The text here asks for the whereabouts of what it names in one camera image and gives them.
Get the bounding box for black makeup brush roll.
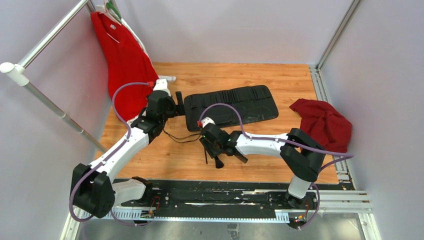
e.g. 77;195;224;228
183;85;279;132

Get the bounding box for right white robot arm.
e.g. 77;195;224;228
200;123;326;209

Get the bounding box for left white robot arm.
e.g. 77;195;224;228
69;90;185;218

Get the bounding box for black comb brush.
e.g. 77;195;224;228
234;154;248;164

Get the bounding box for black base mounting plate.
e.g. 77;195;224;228
120;179;320;220

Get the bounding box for red hanging shirt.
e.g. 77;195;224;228
90;12;159;121

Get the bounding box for dark red crumpled cloth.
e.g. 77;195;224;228
289;98;353;153

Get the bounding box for green white hangers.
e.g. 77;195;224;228
94;0;122;25

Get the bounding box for metal clothes rack pole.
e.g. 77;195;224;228
0;0;109;157

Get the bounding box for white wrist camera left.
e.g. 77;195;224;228
153;78;172;97

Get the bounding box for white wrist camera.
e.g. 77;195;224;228
197;117;215;129
153;78;172;97

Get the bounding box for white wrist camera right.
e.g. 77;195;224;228
197;117;215;129

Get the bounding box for black tie cord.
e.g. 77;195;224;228
162;129;201;144

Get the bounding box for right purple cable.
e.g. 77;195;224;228
198;102;355;229

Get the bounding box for aluminium frame post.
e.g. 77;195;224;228
316;0;363;72

